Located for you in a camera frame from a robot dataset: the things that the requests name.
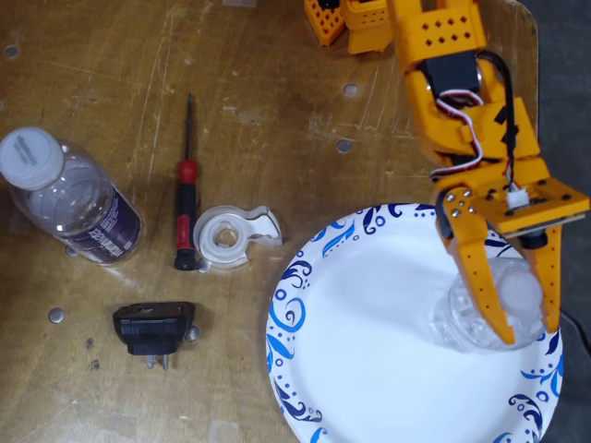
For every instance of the clear bottle purple label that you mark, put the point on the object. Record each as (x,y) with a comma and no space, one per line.
(78,207)

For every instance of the wrist camera on orange mount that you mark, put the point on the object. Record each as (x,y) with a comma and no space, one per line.
(545,210)

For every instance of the clear water bottle blue label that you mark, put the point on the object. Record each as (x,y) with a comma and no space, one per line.
(522,290)

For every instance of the white paper plate blue pattern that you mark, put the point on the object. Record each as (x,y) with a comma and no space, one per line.
(369,332)

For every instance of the red black screwdriver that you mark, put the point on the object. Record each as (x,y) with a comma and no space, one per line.
(187,207)

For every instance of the round metal table rivet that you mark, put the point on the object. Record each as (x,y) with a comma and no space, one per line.
(192,334)
(11,51)
(344,146)
(351,89)
(56,315)
(71,252)
(203,266)

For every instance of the clear tape dispenser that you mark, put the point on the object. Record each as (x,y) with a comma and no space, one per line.
(208,233)

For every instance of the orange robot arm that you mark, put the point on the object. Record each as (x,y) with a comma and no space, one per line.
(438,27)

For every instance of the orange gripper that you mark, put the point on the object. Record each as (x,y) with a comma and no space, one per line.
(463,206)

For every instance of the black plug adapter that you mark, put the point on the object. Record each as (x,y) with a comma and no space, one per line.
(152,330)

